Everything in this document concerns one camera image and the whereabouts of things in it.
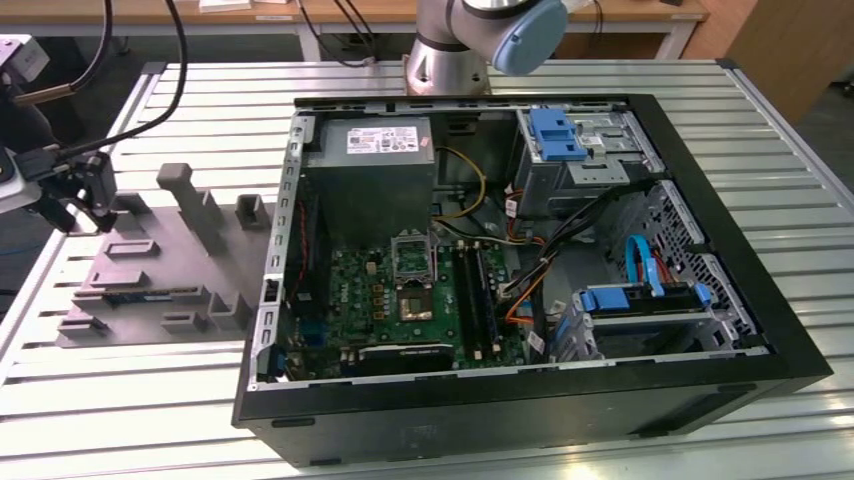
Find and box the CPU socket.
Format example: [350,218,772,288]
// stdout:
[398,293,437,323]

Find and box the orange wire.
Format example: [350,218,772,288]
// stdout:
[504,282,540,329]

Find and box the black graphics card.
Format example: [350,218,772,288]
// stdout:
[338,341,457,377]

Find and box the hard disk in blue carrier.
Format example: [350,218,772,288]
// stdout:
[577,282,712,317]

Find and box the wooden desk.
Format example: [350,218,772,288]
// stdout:
[0,0,710,62]

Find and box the grey wrist camera housing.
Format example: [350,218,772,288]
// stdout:
[0,33,50,82]

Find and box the black RAM slot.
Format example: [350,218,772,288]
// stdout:
[472,241,506,355]
[453,241,488,360]

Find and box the metal locking lever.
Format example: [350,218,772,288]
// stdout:
[432,222,445,290]

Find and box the black cable bundle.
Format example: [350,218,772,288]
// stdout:
[500,180,654,297]

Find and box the blue flat data wire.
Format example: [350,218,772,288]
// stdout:
[625,233,668,297]

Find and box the green motherboard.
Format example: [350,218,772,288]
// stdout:
[277,234,536,382]

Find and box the silver disk bay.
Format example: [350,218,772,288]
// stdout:
[572,287,769,362]

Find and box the wooden cabinet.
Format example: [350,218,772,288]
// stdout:
[724,0,854,126]

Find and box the RAM stick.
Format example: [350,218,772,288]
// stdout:
[101,288,179,305]

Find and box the silver drive cage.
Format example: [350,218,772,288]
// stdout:
[514,107,668,217]

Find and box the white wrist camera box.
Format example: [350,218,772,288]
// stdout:
[0,146,37,215]

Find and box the grey parts rack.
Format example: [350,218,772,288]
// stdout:
[54,162,279,350]

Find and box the black PC case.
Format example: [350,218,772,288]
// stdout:
[230,92,836,469]

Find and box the red data wire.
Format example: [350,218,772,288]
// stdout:
[650,249,677,287]

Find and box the metal socket cover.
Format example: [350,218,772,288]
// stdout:
[389,230,441,290]

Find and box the blue plastic drive bracket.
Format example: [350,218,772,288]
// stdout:
[529,108,578,163]

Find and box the yellow wire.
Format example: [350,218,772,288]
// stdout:
[432,146,489,220]

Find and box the black camera cable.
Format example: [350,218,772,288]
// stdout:
[13,0,189,179]

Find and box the grey power supply unit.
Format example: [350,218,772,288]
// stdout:
[303,115,441,242]

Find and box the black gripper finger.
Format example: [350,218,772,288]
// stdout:
[34,195,81,235]
[81,151,121,235]

